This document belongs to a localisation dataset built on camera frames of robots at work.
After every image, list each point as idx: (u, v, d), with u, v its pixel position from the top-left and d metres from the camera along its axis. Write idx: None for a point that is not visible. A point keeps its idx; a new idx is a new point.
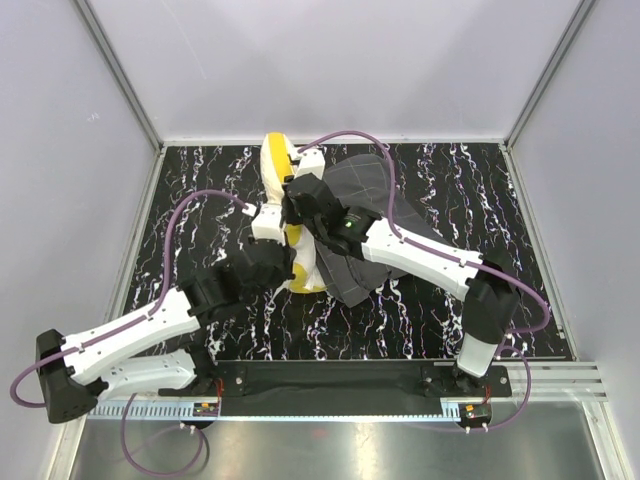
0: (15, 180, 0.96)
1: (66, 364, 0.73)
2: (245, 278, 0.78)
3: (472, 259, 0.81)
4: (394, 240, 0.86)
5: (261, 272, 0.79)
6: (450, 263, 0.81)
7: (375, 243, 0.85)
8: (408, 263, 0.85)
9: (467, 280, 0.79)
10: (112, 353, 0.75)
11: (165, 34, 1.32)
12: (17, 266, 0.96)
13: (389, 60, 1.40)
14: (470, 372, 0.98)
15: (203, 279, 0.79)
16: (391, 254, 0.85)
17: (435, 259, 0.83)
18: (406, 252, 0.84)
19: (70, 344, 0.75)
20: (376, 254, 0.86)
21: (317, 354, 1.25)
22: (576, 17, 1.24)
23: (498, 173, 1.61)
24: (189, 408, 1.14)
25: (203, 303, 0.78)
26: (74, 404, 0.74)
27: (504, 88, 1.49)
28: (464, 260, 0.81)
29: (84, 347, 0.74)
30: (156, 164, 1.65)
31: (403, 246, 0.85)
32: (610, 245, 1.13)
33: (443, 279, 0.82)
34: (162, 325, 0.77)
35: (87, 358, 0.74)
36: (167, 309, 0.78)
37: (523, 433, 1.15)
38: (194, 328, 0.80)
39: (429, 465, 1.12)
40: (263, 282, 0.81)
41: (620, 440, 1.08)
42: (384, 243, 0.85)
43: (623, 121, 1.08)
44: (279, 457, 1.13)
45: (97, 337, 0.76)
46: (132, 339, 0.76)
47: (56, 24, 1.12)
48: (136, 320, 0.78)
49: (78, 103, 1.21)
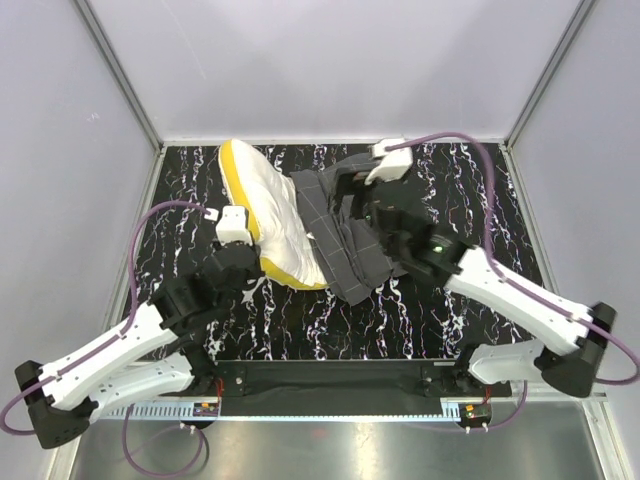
0: (16, 180, 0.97)
1: (45, 393, 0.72)
2: (219, 284, 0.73)
3: (580, 312, 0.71)
4: (493, 279, 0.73)
5: (233, 276, 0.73)
6: (558, 317, 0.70)
7: (468, 281, 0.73)
8: (504, 305, 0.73)
9: (576, 339, 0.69)
10: (90, 378, 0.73)
11: (165, 35, 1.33)
12: (16, 266, 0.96)
13: (389, 60, 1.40)
14: (480, 379, 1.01)
15: (174, 288, 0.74)
16: (487, 295, 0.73)
17: (540, 308, 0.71)
18: (507, 297, 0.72)
19: (47, 372, 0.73)
20: (463, 287, 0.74)
21: (317, 354, 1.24)
22: (576, 17, 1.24)
23: (498, 172, 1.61)
24: (189, 408, 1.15)
25: (174, 316, 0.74)
26: (64, 429, 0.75)
27: (504, 88, 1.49)
28: (575, 315, 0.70)
29: (60, 374, 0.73)
30: (156, 164, 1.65)
31: (502, 287, 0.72)
32: (611, 244, 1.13)
33: (546, 332, 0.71)
34: (137, 342, 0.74)
35: (65, 385, 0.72)
36: (139, 326, 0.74)
37: (523, 433, 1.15)
38: (175, 337, 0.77)
39: (429, 465, 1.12)
40: (237, 286, 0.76)
41: (619, 440, 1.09)
42: (481, 280, 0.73)
43: (623, 121, 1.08)
44: (279, 457, 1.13)
45: (72, 363, 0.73)
46: (108, 360, 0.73)
47: (56, 25, 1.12)
48: (109, 341, 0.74)
49: (78, 104, 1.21)
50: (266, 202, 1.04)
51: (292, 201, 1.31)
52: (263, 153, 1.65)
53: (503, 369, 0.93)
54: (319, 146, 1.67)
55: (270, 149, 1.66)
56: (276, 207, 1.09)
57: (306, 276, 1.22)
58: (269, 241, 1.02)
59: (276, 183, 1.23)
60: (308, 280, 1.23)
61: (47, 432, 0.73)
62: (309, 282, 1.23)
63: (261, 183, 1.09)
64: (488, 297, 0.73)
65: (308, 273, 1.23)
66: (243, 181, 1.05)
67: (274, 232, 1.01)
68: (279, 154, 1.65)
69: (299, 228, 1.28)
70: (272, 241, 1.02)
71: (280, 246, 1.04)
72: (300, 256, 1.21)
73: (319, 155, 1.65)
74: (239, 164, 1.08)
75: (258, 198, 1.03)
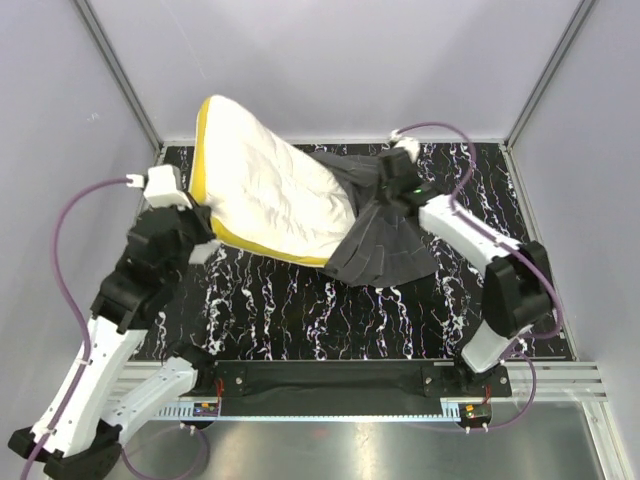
0: (16, 179, 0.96)
1: (50, 450, 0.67)
2: (154, 258, 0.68)
3: (509, 242, 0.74)
4: (447, 212, 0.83)
5: (163, 244, 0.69)
6: (487, 242, 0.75)
7: (428, 211, 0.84)
8: (456, 238, 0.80)
9: (494, 257, 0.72)
10: (84, 412, 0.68)
11: (165, 34, 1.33)
12: (15, 267, 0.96)
13: (389, 60, 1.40)
14: (470, 366, 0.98)
15: (114, 285, 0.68)
16: (439, 224, 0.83)
17: (474, 234, 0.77)
18: (451, 224, 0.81)
19: (37, 434, 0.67)
20: (429, 222, 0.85)
21: (317, 354, 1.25)
22: (576, 17, 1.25)
23: (497, 172, 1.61)
24: (189, 408, 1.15)
25: (126, 316, 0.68)
26: (100, 460, 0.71)
27: (504, 88, 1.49)
28: (500, 241, 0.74)
29: (52, 428, 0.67)
30: (156, 164, 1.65)
31: (454, 219, 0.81)
32: (611, 243, 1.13)
33: (478, 257, 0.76)
34: (107, 357, 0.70)
35: (64, 432, 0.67)
36: (99, 342, 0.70)
37: (523, 433, 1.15)
38: (142, 331, 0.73)
39: (430, 465, 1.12)
40: (173, 251, 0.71)
41: (620, 441, 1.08)
42: (437, 212, 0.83)
43: (623, 121, 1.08)
44: (280, 457, 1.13)
45: (57, 411, 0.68)
46: (92, 387, 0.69)
47: (56, 24, 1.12)
48: (79, 373, 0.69)
49: (77, 103, 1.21)
50: (228, 163, 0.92)
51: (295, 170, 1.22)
52: None
53: (485, 344, 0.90)
54: (319, 146, 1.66)
55: None
56: (249, 168, 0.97)
57: (307, 247, 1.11)
58: (218, 205, 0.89)
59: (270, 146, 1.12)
60: (312, 252, 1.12)
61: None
62: (311, 253, 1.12)
63: (234, 143, 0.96)
64: (441, 226, 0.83)
65: (312, 244, 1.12)
66: (207, 138, 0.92)
67: (222, 194, 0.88)
68: None
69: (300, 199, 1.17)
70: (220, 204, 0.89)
71: (234, 210, 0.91)
72: (294, 225, 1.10)
73: None
74: (211, 116, 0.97)
75: (219, 155, 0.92)
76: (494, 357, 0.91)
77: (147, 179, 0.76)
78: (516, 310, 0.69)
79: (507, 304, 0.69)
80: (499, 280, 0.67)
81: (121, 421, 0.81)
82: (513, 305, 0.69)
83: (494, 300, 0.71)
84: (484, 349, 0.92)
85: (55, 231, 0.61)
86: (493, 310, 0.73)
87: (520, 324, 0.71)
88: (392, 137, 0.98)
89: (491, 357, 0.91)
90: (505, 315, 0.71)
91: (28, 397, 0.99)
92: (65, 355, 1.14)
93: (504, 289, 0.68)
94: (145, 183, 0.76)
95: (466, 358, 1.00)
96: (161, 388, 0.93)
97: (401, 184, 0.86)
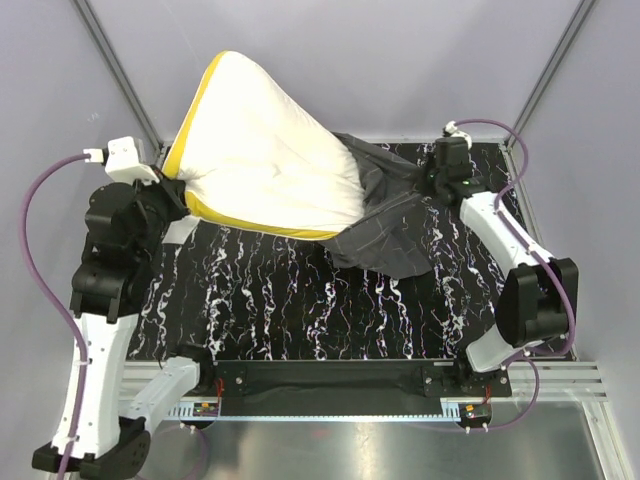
0: (16, 178, 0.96)
1: (80, 455, 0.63)
2: (122, 236, 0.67)
3: (543, 254, 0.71)
4: (489, 210, 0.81)
5: (127, 220, 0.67)
6: (520, 248, 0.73)
7: (470, 203, 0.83)
8: (490, 237, 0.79)
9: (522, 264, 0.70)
10: (102, 407, 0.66)
11: (165, 34, 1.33)
12: (15, 266, 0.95)
13: (389, 61, 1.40)
14: (472, 364, 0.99)
15: (91, 275, 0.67)
16: (477, 219, 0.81)
17: (508, 237, 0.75)
18: (488, 222, 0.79)
19: (61, 446, 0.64)
20: (468, 215, 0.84)
21: (317, 354, 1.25)
22: (576, 18, 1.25)
23: (497, 172, 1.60)
24: (189, 408, 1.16)
25: (113, 303, 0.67)
26: (131, 450, 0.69)
27: (504, 88, 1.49)
28: (531, 249, 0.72)
29: (73, 434, 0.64)
30: (156, 164, 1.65)
31: (493, 218, 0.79)
32: (610, 243, 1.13)
33: (507, 260, 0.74)
34: (107, 349, 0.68)
35: (89, 434, 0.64)
36: (93, 338, 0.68)
37: (524, 433, 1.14)
38: (133, 315, 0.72)
39: (431, 465, 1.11)
40: (137, 226, 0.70)
41: (620, 441, 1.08)
42: (479, 206, 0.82)
43: (623, 121, 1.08)
44: (281, 457, 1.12)
45: (73, 418, 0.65)
46: (101, 382, 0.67)
47: (56, 23, 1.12)
48: (83, 375, 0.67)
49: (78, 103, 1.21)
50: (210, 137, 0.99)
51: (306, 147, 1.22)
52: None
53: (489, 348, 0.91)
54: None
55: None
56: (235, 140, 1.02)
57: (303, 219, 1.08)
58: (194, 177, 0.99)
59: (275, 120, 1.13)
60: (309, 224, 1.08)
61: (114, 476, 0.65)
62: (308, 225, 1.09)
63: (226, 116, 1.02)
64: (478, 222, 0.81)
65: (310, 216, 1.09)
66: (198, 111, 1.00)
67: (196, 167, 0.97)
68: None
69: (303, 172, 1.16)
70: (195, 176, 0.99)
71: (208, 183, 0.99)
72: (290, 197, 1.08)
73: None
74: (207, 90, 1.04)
75: (204, 129, 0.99)
76: (496, 363, 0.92)
77: (108, 152, 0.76)
78: (528, 322, 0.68)
79: (521, 313, 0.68)
80: (519, 286, 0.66)
81: (144, 413, 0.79)
82: (526, 316, 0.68)
83: (508, 307, 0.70)
84: (485, 353, 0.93)
85: (24, 220, 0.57)
86: (505, 317, 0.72)
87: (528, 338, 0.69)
88: (448, 128, 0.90)
89: (492, 361, 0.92)
90: (516, 325, 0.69)
91: (27, 397, 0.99)
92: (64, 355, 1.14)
93: (521, 296, 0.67)
94: (107, 157, 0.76)
95: (469, 354, 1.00)
96: (166, 383, 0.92)
97: (453, 172, 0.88)
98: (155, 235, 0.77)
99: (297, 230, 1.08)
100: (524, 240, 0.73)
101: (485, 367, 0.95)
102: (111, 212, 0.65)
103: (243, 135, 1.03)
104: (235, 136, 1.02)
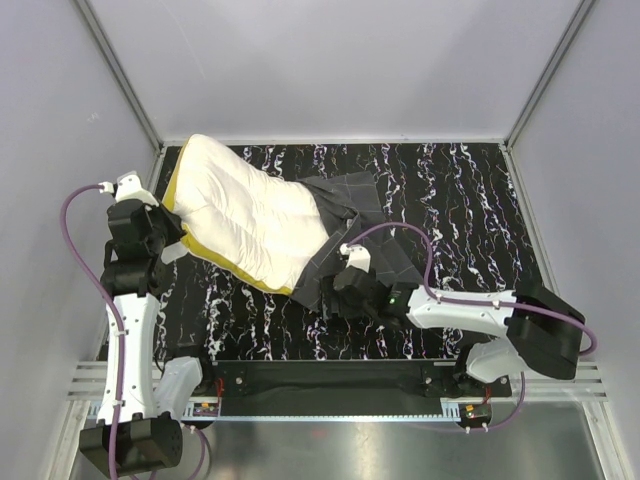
0: (16, 178, 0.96)
1: (127, 420, 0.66)
2: (139, 233, 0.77)
3: (507, 298, 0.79)
4: (433, 302, 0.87)
5: (139, 221, 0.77)
6: (487, 309, 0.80)
7: (416, 311, 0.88)
8: (456, 320, 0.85)
9: (506, 319, 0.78)
10: (141, 374, 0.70)
11: (165, 34, 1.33)
12: (16, 265, 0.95)
13: (390, 60, 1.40)
14: (480, 379, 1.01)
15: (116, 271, 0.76)
16: (433, 317, 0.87)
17: (471, 308, 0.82)
18: (443, 310, 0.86)
19: (109, 417, 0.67)
20: (422, 319, 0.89)
21: (317, 354, 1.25)
22: (577, 18, 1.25)
23: (498, 172, 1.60)
24: (189, 407, 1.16)
25: (143, 282, 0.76)
26: (171, 432, 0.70)
27: (505, 88, 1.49)
28: (497, 302, 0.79)
29: (119, 399, 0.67)
30: (156, 164, 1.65)
31: (442, 305, 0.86)
32: (610, 242, 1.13)
33: (489, 325, 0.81)
34: (140, 322, 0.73)
35: (132, 399, 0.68)
36: (128, 312, 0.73)
37: (525, 433, 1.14)
38: (158, 299, 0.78)
39: (430, 465, 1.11)
40: (151, 225, 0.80)
41: (620, 441, 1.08)
42: (424, 307, 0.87)
43: (623, 120, 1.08)
44: (279, 456, 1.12)
45: (116, 385, 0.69)
46: (137, 351, 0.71)
47: (56, 24, 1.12)
48: (122, 345, 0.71)
49: (78, 103, 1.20)
50: (199, 180, 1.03)
51: (270, 196, 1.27)
52: (262, 153, 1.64)
53: (498, 364, 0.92)
54: (319, 146, 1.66)
55: (270, 149, 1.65)
56: (213, 185, 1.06)
57: (265, 270, 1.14)
58: (187, 215, 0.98)
59: (239, 173, 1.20)
60: (267, 277, 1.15)
61: (164, 448, 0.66)
62: (267, 278, 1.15)
63: (206, 168, 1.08)
64: (436, 317, 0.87)
65: (271, 267, 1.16)
66: (182, 163, 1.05)
67: (191, 203, 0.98)
68: (279, 154, 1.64)
69: (268, 221, 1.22)
70: (189, 211, 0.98)
71: (201, 219, 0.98)
72: (256, 246, 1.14)
73: (319, 155, 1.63)
74: (190, 148, 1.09)
75: (193, 176, 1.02)
76: (507, 371, 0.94)
77: (118, 185, 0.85)
78: (563, 353, 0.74)
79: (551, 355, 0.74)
80: (529, 340, 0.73)
81: (168, 410, 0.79)
82: (556, 351, 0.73)
83: (539, 357, 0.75)
84: (487, 365, 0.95)
85: (64, 223, 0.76)
86: (540, 362, 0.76)
87: (574, 358, 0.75)
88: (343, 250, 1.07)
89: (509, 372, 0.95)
90: (557, 363, 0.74)
91: (26, 397, 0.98)
92: (62, 355, 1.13)
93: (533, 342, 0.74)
94: (117, 189, 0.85)
95: (472, 374, 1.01)
96: (180, 376, 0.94)
97: (375, 297, 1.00)
98: (161, 240, 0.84)
99: (255, 280, 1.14)
100: (484, 302, 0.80)
101: (491, 375, 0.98)
102: (129, 211, 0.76)
103: (217, 182, 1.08)
104: (213, 183, 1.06)
